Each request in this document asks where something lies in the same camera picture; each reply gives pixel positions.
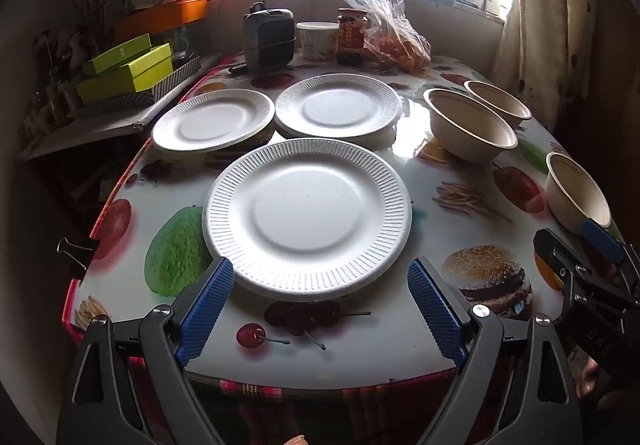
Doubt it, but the fruit printed tablecloth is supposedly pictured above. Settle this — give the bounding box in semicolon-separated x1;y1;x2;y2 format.
62;52;621;378

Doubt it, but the white board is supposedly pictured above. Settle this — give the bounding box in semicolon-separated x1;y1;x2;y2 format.
19;95;166;160

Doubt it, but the clear plastic bag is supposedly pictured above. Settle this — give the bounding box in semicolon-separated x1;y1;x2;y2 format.
316;0;432;72

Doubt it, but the cluster of small bottles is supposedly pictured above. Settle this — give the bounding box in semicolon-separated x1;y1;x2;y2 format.
22;27;86;136

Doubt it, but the yellow-green box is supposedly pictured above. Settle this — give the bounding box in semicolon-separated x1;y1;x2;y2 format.
75;43;174;106

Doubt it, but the grey zigzag patterned box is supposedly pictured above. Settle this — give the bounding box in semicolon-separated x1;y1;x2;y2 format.
80;56;202;113

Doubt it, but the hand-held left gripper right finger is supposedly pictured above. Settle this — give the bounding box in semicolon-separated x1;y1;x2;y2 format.
406;257;583;445

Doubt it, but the orange tray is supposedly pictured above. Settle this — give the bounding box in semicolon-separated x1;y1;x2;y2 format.
114;0;208;43

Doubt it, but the white plastic tub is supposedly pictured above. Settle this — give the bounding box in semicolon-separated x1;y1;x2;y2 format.
296;22;341;60

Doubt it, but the dark green box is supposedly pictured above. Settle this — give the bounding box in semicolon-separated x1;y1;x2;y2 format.
81;33;152;76

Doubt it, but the glass jar with red label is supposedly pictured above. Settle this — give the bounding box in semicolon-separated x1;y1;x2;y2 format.
337;8;370;66

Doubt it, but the white paper plate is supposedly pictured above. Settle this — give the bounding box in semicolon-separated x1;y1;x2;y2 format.
275;74;404;140
202;137;413;302
151;88;276;154

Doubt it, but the cream patterned curtain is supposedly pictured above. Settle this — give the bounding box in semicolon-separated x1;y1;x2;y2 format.
492;0;601;126

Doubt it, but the black binder clip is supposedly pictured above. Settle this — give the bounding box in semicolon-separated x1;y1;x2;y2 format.
56;237;98;278

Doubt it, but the grey portable heater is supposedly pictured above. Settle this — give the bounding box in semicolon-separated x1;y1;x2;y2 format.
243;9;297;73

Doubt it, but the small clear glass jar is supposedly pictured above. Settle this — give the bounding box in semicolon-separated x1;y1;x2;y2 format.
170;37;193;63

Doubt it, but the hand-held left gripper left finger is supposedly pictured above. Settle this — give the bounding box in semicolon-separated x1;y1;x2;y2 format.
57;256;236;445

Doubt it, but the person's right hand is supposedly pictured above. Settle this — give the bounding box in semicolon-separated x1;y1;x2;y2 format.
575;357;626;413

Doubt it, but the red plaid cloth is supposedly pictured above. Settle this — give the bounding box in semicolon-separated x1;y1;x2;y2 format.
120;355;516;445

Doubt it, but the pile of oranges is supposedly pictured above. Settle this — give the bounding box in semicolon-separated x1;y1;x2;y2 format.
367;35;431;72

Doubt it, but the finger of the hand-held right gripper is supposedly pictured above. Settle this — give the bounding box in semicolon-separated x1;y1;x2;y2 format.
532;227;588;298
580;219;632;276

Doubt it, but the beige paper bowl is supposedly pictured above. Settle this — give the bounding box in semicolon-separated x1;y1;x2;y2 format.
464;80;533;128
545;152;612;236
423;88;519;164

